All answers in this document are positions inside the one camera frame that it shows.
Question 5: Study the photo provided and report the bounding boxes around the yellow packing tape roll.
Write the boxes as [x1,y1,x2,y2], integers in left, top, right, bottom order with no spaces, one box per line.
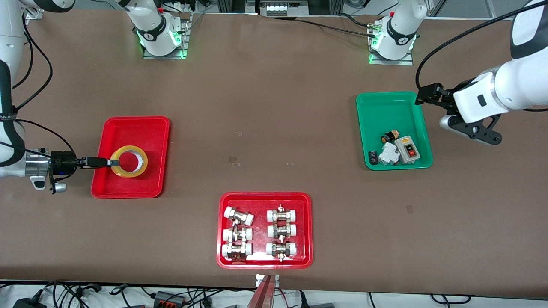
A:
[110,145,149,178]

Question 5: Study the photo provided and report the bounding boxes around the green plastic tray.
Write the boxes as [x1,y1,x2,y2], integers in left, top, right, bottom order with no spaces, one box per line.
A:
[356,92,434,171]

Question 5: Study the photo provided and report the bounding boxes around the empty red plastic tray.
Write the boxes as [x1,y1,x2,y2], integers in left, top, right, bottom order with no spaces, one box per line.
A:
[91,116,170,200]

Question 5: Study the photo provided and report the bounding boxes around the red tray holding valves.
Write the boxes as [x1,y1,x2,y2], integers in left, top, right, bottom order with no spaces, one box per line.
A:
[216,192,313,270]

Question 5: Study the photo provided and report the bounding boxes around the white circuit breaker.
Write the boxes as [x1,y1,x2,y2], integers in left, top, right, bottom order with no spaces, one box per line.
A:
[378,142,401,166]

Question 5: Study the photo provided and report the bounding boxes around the black power adapter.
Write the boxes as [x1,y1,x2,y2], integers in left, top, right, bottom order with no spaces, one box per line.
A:
[12,296,48,308]

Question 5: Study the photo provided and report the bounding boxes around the tilted metal valve white caps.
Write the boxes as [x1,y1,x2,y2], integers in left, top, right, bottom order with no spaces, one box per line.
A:
[224,206,255,226]

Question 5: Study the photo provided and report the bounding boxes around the black box orange connectors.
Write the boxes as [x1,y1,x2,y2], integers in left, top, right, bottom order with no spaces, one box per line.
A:
[153,291,188,307]

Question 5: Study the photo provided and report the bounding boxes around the red metal bar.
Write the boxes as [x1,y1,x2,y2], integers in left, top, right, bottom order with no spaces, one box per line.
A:
[246,276,274,308]

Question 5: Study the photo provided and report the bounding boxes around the aluminium left arm base plate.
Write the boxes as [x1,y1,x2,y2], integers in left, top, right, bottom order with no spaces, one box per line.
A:
[369,19,414,66]

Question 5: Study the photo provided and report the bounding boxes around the grey switch box red button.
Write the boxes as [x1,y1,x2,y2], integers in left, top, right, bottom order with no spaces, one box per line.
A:
[395,136,421,165]

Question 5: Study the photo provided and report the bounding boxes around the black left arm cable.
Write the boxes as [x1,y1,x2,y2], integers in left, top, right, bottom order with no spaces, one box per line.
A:
[415,0,548,92]

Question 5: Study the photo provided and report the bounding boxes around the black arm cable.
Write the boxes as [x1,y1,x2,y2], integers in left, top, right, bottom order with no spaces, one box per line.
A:
[415,0,548,92]
[12,24,77,160]

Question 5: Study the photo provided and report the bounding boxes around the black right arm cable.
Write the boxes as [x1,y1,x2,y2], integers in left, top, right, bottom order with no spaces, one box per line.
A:
[12,24,77,160]

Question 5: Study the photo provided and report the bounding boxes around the black cable on table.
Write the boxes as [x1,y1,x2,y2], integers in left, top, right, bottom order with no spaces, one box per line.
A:
[295,18,377,38]

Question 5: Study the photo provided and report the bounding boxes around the aluminium right arm base plate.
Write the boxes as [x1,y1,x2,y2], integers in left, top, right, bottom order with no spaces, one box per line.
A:
[143,13,191,59]

